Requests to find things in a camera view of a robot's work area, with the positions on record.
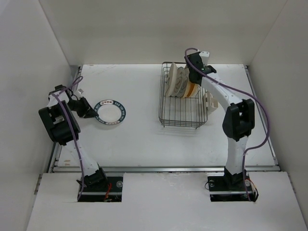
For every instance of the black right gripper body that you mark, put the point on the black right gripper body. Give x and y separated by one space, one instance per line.
190 77

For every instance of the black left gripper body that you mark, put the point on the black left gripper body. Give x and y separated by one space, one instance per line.
79 106

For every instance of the white plate dark patterned rim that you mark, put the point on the white plate dark patterned rim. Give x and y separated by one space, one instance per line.
110 112

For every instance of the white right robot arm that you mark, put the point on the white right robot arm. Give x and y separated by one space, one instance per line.
238 122

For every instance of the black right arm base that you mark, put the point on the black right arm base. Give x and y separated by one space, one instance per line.
219 191

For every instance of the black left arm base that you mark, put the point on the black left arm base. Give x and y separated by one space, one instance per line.
107 192

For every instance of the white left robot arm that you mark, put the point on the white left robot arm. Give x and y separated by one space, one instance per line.
62 127

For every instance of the white patterned plate in rack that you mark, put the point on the white patterned plate in rack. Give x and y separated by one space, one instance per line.
179 80

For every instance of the cream white plate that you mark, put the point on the cream white plate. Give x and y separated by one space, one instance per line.
172 80

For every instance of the beige cutlery holder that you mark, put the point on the beige cutlery holder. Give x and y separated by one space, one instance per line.
210 103

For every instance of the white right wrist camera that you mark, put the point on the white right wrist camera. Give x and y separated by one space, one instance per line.
205 57

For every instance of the grey wire dish rack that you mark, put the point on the grey wire dish rack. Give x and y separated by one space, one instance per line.
180 112

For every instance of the aluminium rail front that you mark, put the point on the aluminium rail front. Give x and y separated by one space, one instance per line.
168 169

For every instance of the aluminium rail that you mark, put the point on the aluminium rail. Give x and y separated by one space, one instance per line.
262 117
168 169

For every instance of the aluminium rail right side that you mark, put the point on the aluminium rail right side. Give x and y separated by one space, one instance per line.
262 117

